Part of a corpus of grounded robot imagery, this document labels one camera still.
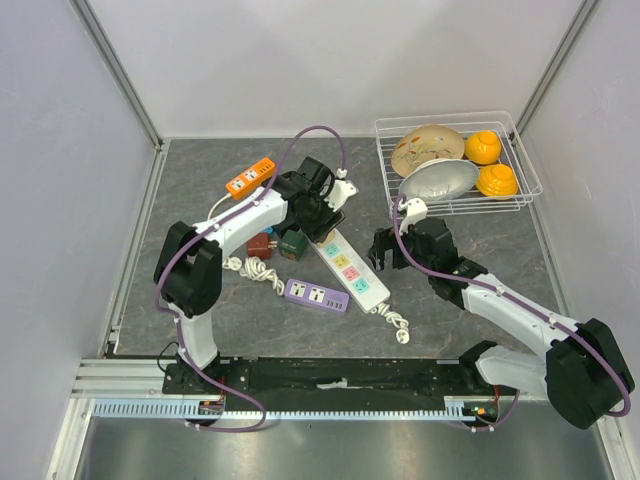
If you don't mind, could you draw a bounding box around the dark green cube socket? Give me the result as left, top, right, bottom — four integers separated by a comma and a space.
279, 230, 308, 261

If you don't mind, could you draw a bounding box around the white multicolour power strip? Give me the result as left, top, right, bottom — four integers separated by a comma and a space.
311, 229, 391, 314

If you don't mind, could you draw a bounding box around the beige cube socket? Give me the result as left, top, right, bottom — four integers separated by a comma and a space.
317, 229, 336, 245

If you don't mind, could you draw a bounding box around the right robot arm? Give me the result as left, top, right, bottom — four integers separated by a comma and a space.
367, 218, 635, 429

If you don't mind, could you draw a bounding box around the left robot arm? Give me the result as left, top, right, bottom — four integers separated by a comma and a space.
153, 157, 357, 393

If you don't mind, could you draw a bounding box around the red-brown cube socket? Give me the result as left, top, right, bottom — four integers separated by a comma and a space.
246, 232, 278, 261

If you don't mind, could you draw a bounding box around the grey white plate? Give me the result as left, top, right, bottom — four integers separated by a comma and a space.
398, 158, 479, 202

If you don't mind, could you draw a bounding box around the purple power strip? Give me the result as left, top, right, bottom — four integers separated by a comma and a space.
284, 279, 350, 314

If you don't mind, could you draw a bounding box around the orange power strip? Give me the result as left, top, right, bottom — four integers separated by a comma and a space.
225, 157, 276, 201

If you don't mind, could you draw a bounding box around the lower yellow bowl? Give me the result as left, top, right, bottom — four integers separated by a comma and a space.
476, 163, 518, 197

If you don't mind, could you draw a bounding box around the yellow bowl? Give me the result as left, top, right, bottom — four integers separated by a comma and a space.
464, 131, 502, 165
476, 163, 518, 197

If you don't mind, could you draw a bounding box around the beige floral plate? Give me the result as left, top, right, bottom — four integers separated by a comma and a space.
391, 124, 465, 178

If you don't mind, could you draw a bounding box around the upper yellow bowl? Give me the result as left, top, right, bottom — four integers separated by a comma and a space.
464, 131, 502, 165

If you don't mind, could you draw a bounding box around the purple strip white cord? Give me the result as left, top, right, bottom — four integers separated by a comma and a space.
221, 255, 287, 296

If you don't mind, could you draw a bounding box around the white wire dish rack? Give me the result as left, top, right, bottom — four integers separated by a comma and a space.
374, 111, 543, 216

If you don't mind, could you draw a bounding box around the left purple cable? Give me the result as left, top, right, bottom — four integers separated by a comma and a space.
152, 125, 350, 432

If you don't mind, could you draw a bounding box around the purple cable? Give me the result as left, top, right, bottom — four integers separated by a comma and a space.
152, 125, 350, 432
392, 195, 629, 432

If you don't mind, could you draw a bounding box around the white strip coiled cord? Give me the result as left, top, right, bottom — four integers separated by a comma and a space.
372, 302, 412, 346

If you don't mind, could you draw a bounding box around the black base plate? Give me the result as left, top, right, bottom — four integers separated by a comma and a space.
162, 349, 494, 412

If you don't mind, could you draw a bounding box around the slotted cable duct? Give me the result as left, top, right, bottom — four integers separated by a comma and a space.
92, 398, 476, 422

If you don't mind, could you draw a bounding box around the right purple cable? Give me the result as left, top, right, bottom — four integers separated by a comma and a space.
392, 195, 629, 432

